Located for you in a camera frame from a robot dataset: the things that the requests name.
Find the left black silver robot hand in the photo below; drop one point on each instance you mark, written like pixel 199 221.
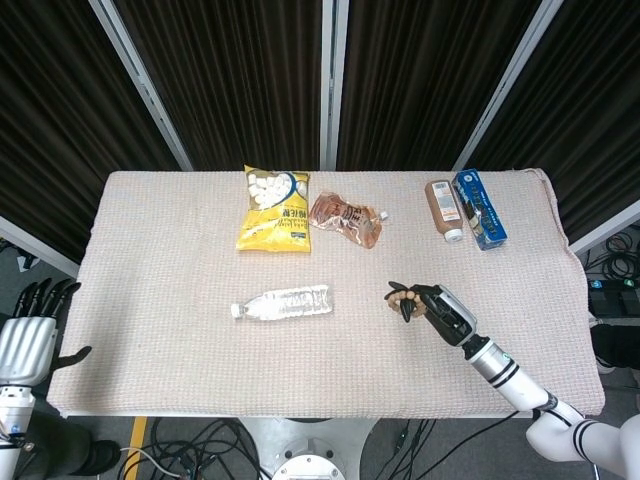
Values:
pixel 27 350

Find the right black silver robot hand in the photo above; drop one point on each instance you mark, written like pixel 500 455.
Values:
pixel 452 315

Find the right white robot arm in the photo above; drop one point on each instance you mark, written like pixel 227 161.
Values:
pixel 515 382

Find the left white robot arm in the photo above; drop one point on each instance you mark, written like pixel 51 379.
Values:
pixel 15 415

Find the brown bottle white cap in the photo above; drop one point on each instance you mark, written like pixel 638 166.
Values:
pixel 442 210

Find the blue rectangular carton box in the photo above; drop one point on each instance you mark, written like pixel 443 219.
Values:
pixel 480 210

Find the brown spouted sauce pouch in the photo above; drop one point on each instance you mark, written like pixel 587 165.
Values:
pixel 345 217

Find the clear plastic water bottle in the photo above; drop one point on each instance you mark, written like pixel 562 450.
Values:
pixel 290 302

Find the beige waffle table cloth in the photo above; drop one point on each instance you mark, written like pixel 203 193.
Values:
pixel 200 325

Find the yellow marshmallow bag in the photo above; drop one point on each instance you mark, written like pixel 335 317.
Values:
pixel 275 225

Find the black pleated curtain panel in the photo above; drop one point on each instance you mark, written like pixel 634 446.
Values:
pixel 235 85
pixel 425 85
pixel 60 125
pixel 590 125

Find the grey metal frame rail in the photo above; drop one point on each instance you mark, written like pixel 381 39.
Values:
pixel 35 245
pixel 605 227

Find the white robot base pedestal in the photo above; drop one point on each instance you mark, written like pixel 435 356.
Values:
pixel 315 450

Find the grey metal frame post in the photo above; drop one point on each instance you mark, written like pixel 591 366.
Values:
pixel 333 85
pixel 505 85
pixel 142 85

